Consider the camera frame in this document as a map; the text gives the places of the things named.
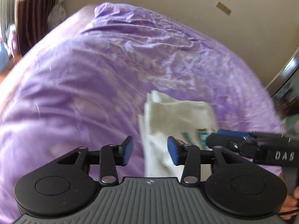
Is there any dark framed furniture edge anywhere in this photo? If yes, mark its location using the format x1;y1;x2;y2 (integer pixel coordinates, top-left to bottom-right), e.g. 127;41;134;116
266;49;298;120

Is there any white patterned wrapped bundle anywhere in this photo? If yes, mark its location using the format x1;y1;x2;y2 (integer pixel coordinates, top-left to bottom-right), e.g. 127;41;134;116
47;0;66;30

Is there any purple floral bed cover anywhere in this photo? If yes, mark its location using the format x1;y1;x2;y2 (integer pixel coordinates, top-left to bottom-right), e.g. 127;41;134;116
1;3;283;223

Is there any brown striped curtain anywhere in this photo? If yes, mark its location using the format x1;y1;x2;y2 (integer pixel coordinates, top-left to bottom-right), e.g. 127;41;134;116
16;0;56;55

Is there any brown wall plate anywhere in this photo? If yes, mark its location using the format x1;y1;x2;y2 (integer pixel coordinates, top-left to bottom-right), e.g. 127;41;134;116
216;1;232;16

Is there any white printed t-shirt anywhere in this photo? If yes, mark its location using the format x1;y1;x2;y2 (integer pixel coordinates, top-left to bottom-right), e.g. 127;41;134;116
138;91;219;178

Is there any person's right hand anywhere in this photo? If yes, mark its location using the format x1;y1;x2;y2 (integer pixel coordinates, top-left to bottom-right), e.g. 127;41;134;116
280;187;298;220

